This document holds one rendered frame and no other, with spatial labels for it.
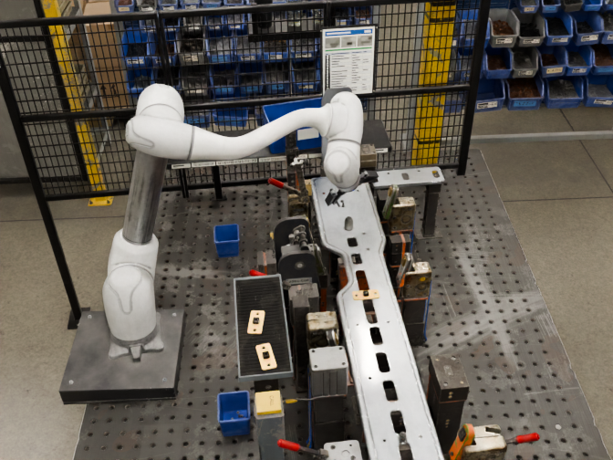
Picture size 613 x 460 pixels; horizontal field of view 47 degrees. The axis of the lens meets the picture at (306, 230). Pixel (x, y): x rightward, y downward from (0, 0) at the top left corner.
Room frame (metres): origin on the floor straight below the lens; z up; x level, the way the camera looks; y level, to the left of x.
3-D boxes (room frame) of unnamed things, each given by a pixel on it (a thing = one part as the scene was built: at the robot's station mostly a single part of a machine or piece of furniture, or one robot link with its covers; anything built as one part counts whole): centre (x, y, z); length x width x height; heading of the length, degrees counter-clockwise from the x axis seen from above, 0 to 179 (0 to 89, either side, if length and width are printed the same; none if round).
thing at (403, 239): (1.89, -0.33, 0.84); 0.11 x 0.08 x 0.29; 96
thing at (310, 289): (1.55, 0.01, 0.89); 0.13 x 0.11 x 0.38; 96
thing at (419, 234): (2.26, -0.50, 0.84); 0.11 x 0.06 x 0.29; 96
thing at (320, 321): (1.43, -0.04, 0.89); 0.13 x 0.11 x 0.38; 96
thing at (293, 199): (2.05, 0.03, 0.88); 0.07 x 0.06 x 0.35; 96
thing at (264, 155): (2.48, 0.11, 1.02); 0.90 x 0.22 x 0.03; 96
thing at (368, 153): (2.35, -0.24, 0.88); 0.08 x 0.08 x 0.36; 6
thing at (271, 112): (2.49, 0.00, 1.10); 0.30 x 0.17 x 0.13; 103
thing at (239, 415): (1.35, 0.24, 0.74); 0.11 x 0.10 x 0.09; 6
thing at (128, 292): (1.69, 0.59, 0.92); 0.18 x 0.16 x 0.22; 8
